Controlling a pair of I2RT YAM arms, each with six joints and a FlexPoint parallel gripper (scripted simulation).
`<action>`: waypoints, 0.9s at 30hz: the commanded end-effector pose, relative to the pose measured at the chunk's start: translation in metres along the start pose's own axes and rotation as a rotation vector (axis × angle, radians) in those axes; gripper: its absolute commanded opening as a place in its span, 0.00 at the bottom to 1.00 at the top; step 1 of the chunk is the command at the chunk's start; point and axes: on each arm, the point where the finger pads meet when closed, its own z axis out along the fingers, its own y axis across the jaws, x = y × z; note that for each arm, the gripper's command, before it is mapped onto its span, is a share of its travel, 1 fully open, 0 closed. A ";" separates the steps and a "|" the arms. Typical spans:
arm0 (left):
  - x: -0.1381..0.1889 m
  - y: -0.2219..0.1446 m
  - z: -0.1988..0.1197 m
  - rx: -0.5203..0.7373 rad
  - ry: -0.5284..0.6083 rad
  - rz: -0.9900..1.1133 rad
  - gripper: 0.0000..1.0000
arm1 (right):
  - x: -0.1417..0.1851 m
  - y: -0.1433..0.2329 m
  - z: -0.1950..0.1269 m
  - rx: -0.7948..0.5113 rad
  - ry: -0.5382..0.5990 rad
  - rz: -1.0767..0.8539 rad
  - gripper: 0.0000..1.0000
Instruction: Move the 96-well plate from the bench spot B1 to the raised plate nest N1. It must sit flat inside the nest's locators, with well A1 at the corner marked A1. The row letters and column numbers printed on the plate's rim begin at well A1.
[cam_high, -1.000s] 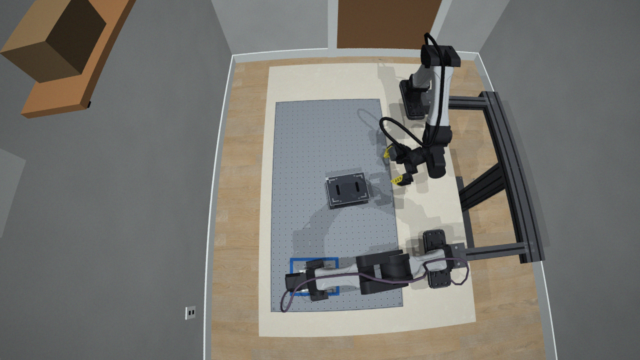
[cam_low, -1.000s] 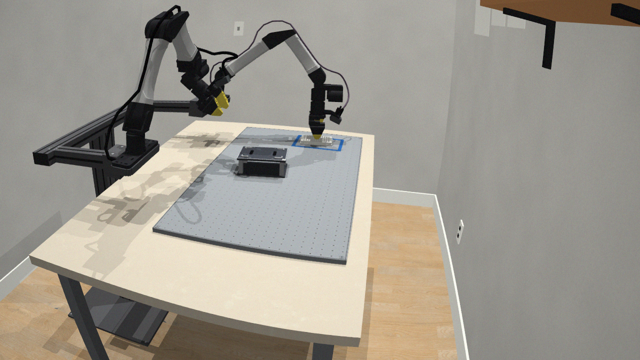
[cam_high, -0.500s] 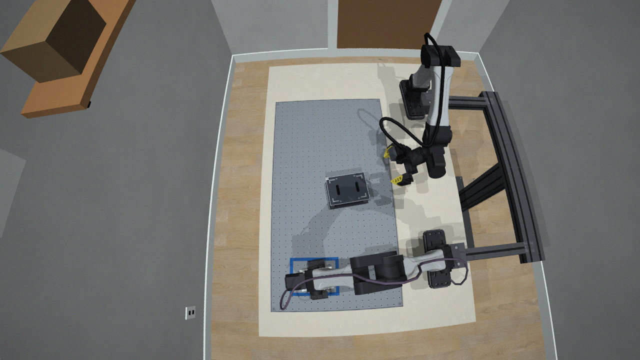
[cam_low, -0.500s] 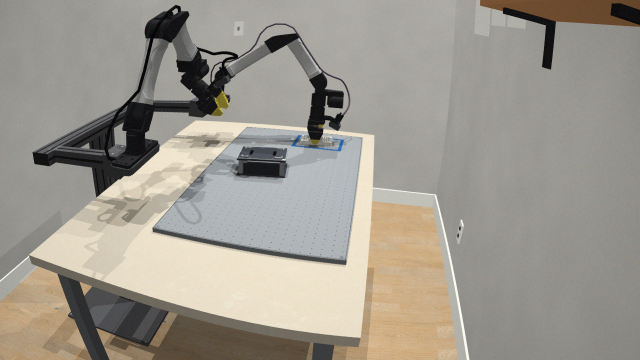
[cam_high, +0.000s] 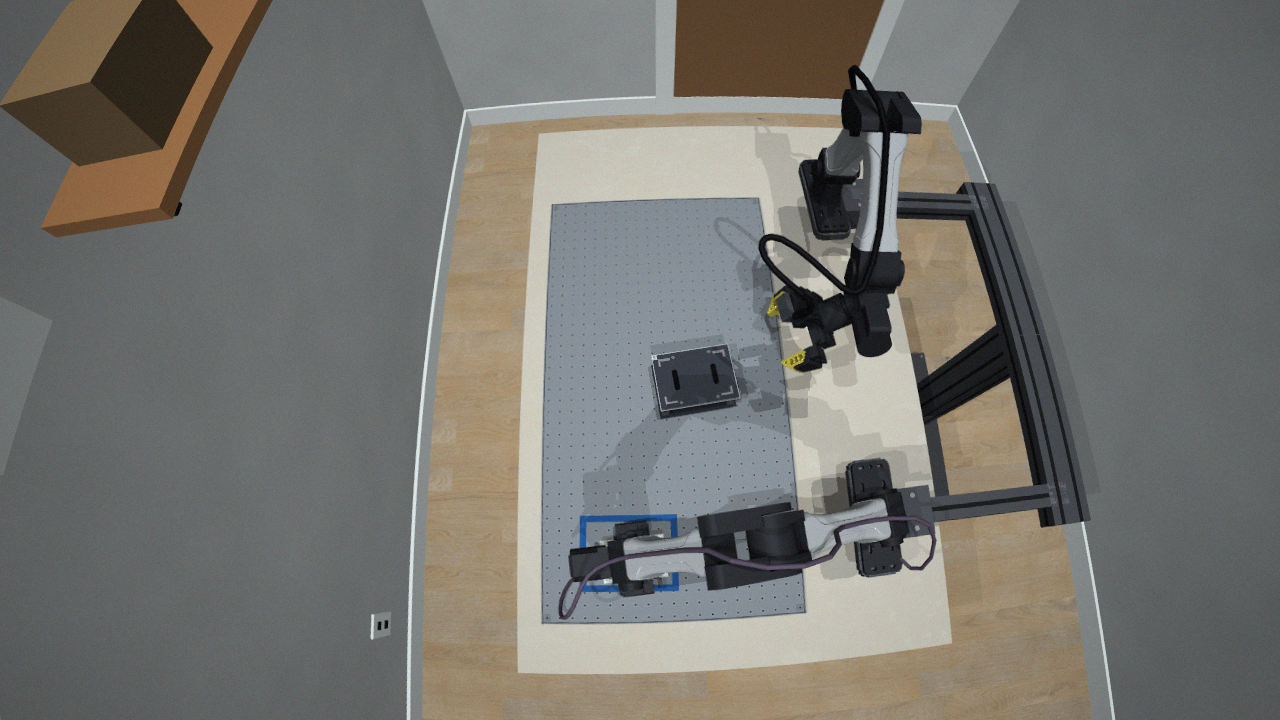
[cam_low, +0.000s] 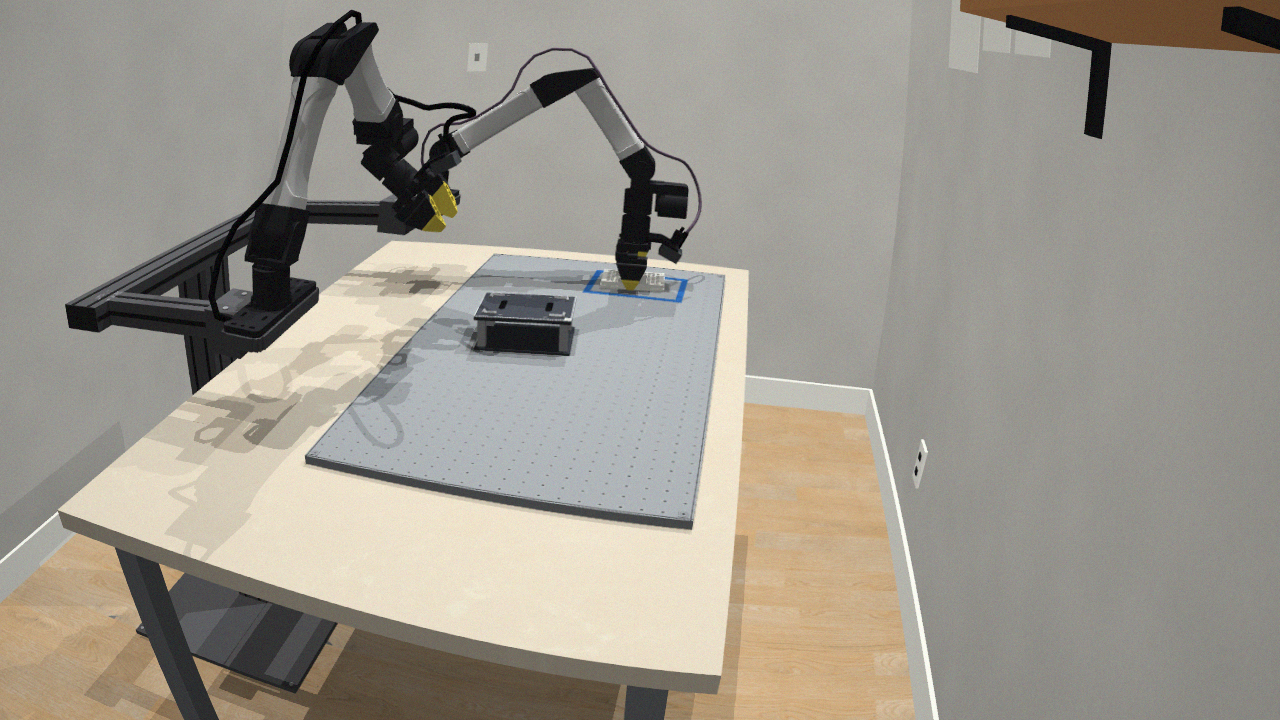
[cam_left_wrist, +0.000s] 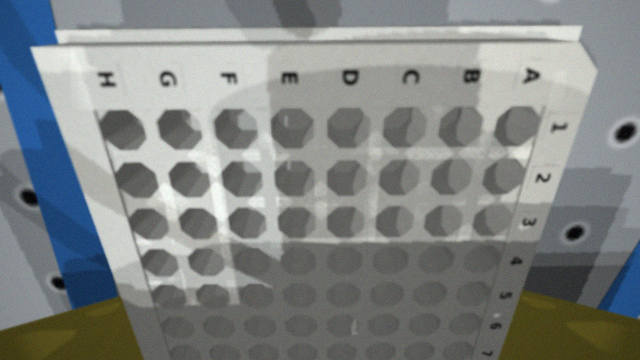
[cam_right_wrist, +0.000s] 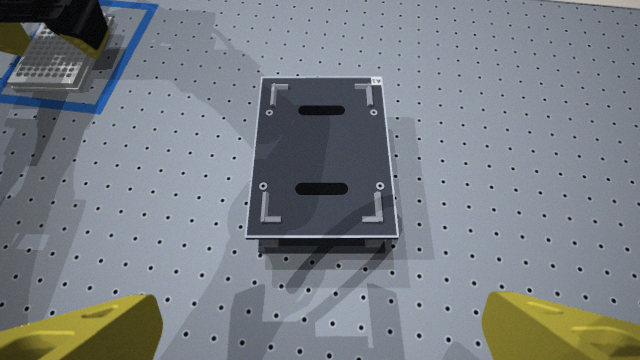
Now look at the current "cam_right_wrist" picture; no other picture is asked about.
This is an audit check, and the grey perforated breadboard table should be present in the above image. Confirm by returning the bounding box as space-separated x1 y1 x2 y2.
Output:
0 0 640 360

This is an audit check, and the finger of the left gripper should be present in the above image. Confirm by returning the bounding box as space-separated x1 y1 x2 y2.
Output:
0 23 31 57
60 29 110 59

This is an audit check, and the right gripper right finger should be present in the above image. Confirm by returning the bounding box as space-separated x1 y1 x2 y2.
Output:
481 291 640 360

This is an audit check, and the dark grey plate nest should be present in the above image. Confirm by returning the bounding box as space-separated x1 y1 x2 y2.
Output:
245 76 399 254

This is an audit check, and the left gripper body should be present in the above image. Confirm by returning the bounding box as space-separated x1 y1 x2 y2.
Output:
0 0 108 50

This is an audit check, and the white well plate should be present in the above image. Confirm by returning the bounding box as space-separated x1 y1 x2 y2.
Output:
7 23 96 92

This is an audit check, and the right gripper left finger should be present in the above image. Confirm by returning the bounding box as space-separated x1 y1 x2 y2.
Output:
0 294 163 360

